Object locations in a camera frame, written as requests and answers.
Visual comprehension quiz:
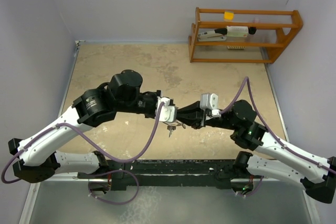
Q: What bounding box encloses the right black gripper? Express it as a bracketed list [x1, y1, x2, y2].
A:
[176, 100, 238, 130]

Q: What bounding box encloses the large silver keyring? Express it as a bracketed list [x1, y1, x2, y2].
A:
[164, 121, 186, 129]

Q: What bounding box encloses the silver keys bunch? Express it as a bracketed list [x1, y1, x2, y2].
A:
[167, 125, 176, 137]

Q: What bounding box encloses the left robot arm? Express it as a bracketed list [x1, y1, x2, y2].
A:
[8, 70, 177, 183]

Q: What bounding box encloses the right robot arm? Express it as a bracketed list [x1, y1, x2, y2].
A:
[176, 100, 335, 204]

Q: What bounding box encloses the staples strip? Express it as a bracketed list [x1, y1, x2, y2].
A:
[227, 46, 246, 50]

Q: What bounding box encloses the wooden shelf rack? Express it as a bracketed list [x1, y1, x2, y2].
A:
[188, 7, 303, 63]

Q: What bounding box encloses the white stapler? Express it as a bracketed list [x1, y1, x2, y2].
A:
[197, 28, 227, 42]

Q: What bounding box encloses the white green box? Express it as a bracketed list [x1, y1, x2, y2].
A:
[227, 26, 249, 38]

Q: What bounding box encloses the black round object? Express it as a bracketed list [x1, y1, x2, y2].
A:
[248, 27, 257, 35]

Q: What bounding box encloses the yellow sticky block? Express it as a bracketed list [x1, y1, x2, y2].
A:
[224, 12, 234, 22]

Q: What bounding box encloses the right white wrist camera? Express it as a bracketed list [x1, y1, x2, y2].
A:
[199, 93, 221, 119]

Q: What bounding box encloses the black base frame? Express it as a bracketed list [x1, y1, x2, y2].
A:
[78, 159, 261, 191]

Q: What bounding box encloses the base right purple cable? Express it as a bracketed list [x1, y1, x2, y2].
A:
[235, 174, 266, 199]

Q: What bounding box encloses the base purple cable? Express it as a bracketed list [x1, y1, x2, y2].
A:
[235, 174, 266, 199]
[88, 168, 140, 205]

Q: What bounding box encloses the base left purple cable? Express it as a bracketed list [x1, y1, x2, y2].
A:
[88, 168, 140, 205]

